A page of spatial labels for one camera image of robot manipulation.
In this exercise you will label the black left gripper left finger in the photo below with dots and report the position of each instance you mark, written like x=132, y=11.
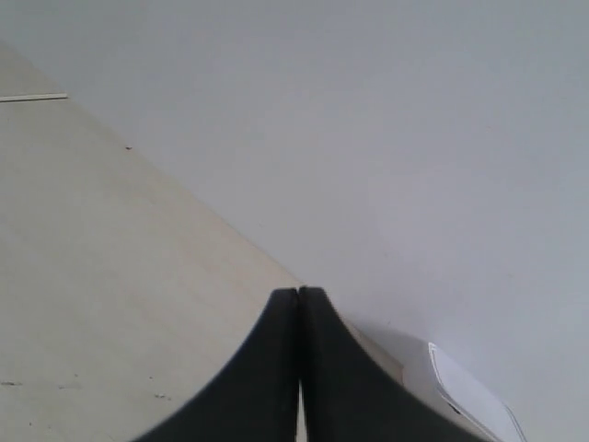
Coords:
x=254, y=397

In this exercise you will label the white plastic lidded container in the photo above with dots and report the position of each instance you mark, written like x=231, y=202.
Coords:
x=436, y=379

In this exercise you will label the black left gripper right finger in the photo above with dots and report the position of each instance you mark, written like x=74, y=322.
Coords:
x=347, y=395

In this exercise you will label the white strip on table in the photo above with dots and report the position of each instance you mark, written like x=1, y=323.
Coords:
x=33, y=97

